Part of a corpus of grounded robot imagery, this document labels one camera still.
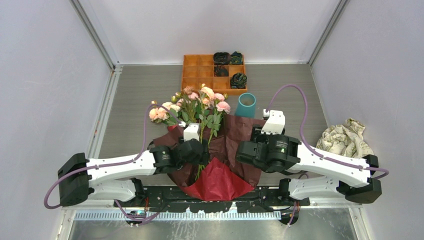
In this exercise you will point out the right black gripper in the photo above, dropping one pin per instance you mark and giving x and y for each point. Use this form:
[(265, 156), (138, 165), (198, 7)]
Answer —
[(256, 135)]

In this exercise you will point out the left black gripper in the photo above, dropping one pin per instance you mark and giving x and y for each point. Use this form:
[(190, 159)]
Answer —
[(202, 159)]

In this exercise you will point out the pink flower bouquet red wrap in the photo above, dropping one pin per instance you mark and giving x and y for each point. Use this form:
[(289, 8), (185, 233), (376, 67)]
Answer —
[(202, 106)]

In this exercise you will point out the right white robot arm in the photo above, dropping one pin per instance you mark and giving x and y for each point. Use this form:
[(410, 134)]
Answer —
[(351, 178)]

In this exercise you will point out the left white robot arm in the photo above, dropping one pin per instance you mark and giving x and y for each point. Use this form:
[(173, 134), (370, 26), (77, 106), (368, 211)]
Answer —
[(82, 178)]

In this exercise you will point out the teal vase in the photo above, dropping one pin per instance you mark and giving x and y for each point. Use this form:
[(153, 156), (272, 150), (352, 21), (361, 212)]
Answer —
[(246, 106)]

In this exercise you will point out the dark green rolled sock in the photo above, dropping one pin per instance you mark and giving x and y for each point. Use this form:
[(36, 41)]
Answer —
[(238, 81)]

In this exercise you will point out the crumpled printed cloth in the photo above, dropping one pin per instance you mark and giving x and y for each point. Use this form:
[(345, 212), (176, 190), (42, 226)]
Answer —
[(345, 140)]

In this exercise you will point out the small electronics board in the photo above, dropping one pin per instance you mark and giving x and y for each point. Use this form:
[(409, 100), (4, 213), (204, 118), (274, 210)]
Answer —
[(137, 214)]

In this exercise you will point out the orange compartment tray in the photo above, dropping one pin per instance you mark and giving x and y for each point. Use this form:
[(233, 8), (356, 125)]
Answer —
[(199, 69)]

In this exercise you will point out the black rolled sock top left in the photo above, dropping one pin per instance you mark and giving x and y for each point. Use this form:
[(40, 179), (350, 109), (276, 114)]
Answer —
[(221, 58)]

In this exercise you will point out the dark teal rolled sock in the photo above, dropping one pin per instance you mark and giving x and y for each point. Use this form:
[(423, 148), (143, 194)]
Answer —
[(237, 58)]

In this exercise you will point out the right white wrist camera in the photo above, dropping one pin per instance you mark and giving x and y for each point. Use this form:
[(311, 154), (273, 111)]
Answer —
[(275, 122)]

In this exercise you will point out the perforated metal rail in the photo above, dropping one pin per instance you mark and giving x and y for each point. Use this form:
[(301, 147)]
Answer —
[(116, 215)]

